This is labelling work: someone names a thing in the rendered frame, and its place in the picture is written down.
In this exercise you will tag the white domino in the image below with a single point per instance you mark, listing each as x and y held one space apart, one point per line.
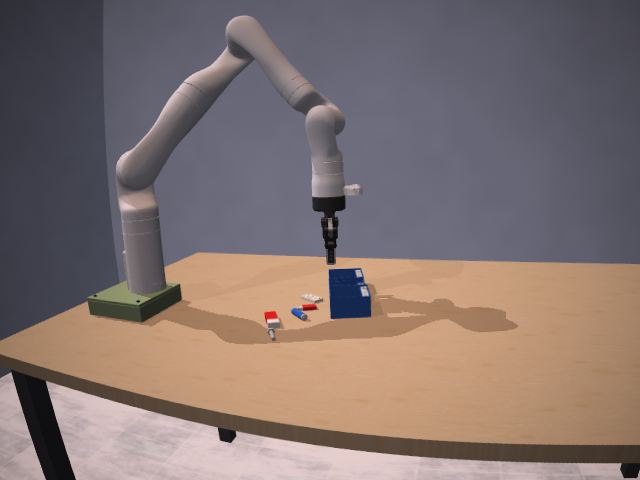
311 298

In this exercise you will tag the blue aa battery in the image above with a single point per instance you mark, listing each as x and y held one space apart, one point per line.
299 314

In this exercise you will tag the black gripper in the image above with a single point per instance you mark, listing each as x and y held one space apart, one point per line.
329 205

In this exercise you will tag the red and white eraser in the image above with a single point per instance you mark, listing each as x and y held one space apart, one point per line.
272 319

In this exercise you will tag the blue rack of three bins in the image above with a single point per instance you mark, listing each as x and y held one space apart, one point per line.
343 284

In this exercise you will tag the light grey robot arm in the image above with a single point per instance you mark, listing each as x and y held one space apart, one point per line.
139 167

